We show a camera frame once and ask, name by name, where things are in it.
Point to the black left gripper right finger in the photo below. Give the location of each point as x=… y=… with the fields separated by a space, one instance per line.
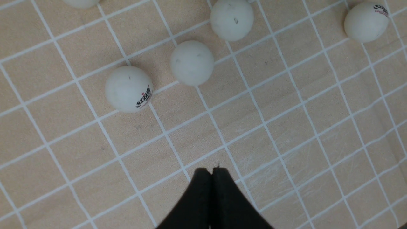
x=229 y=208

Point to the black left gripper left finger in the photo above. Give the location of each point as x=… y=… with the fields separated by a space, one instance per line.
x=192 y=209

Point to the white ping-pong ball red logo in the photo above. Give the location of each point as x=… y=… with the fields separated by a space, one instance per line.
x=129 y=89

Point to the white ping-pong ball lone front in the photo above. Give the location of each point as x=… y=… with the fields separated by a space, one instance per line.
x=366 y=22

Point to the white ping-pong ball plain centre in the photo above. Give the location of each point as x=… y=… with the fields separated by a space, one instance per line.
x=232 y=20

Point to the orange checkered tablecloth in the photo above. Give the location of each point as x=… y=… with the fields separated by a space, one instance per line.
x=310 y=124

